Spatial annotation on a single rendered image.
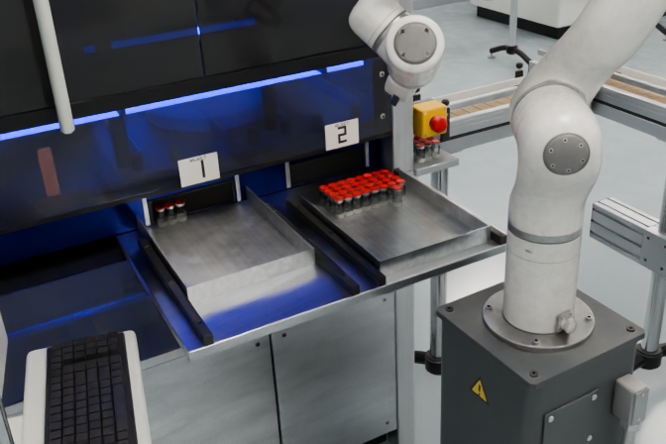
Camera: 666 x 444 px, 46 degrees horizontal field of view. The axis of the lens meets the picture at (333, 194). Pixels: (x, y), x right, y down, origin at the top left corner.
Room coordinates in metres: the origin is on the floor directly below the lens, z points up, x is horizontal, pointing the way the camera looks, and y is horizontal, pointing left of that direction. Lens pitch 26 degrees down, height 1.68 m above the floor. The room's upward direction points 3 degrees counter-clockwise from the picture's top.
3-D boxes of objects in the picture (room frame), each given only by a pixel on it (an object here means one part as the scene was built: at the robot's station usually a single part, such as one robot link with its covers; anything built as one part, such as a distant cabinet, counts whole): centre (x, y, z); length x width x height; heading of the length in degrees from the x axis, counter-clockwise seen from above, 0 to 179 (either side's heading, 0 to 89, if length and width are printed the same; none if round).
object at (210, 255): (1.43, 0.23, 0.90); 0.34 x 0.26 x 0.04; 27
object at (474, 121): (2.06, -0.43, 0.92); 0.69 x 0.16 x 0.16; 117
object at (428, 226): (1.49, -0.12, 0.90); 0.34 x 0.26 x 0.04; 27
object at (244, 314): (1.45, 0.05, 0.87); 0.70 x 0.48 x 0.02; 117
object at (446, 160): (1.85, -0.23, 0.87); 0.14 x 0.13 x 0.02; 27
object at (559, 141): (1.11, -0.34, 1.16); 0.19 x 0.12 x 0.24; 174
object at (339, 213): (1.56, -0.08, 0.90); 0.18 x 0.02 x 0.05; 117
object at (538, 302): (1.14, -0.35, 0.95); 0.19 x 0.19 x 0.18
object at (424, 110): (1.81, -0.24, 0.99); 0.08 x 0.07 x 0.07; 27
